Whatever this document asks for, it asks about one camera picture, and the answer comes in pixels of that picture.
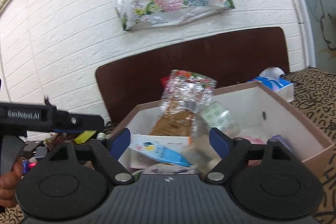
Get light blue hand cream tube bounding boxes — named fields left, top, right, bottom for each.
left=134, top=141, right=192, bottom=167

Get clear plastic bag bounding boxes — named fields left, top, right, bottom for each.
left=149, top=69, right=217, bottom=136

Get left hand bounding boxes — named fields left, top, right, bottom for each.
left=0, top=157, right=23, bottom=208

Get yellow medicine box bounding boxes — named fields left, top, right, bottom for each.
left=74, top=130, right=96, bottom=144

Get cardboard storage box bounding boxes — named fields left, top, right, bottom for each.
left=111, top=81, right=336, bottom=175

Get pink highlighter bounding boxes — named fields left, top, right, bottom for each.
left=29, top=162, right=36, bottom=169

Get dark brown headboard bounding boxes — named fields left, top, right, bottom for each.
left=96, top=27, right=289, bottom=123

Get blue tissue box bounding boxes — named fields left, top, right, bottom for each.
left=248, top=67, right=294, bottom=102

